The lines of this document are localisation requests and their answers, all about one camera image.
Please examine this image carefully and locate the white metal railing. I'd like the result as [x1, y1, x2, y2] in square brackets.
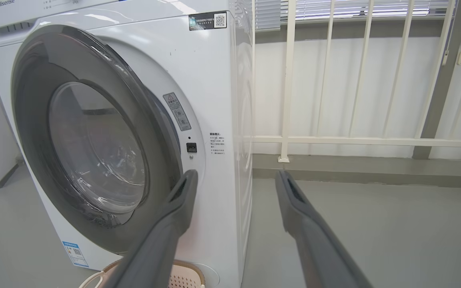
[251, 0, 461, 169]

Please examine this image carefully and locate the white front-load washing machine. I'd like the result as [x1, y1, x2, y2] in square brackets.
[0, 0, 254, 288]

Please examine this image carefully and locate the grey window column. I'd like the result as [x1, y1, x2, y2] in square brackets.
[413, 0, 461, 160]

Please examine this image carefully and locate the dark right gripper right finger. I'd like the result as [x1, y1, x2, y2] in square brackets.
[275, 170, 373, 288]

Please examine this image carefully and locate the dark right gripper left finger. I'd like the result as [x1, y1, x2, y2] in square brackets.
[103, 170, 198, 288]

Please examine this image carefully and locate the black round glass washer door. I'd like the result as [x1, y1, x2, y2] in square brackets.
[11, 25, 183, 254]

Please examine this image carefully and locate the blue energy label sticker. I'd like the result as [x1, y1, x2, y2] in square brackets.
[62, 241, 90, 268]

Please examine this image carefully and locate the white window blind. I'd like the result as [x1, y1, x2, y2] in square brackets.
[255, 0, 281, 31]
[295, 0, 449, 19]

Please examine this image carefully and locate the cream basket with brown rim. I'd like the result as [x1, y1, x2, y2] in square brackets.
[79, 259, 206, 288]

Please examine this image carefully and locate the grey warning sticker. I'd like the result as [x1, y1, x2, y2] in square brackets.
[163, 92, 192, 132]

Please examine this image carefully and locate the black QR code sticker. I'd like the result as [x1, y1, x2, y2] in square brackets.
[188, 11, 227, 31]

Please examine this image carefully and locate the round white filter cover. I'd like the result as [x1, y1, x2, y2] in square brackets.
[192, 262, 220, 288]

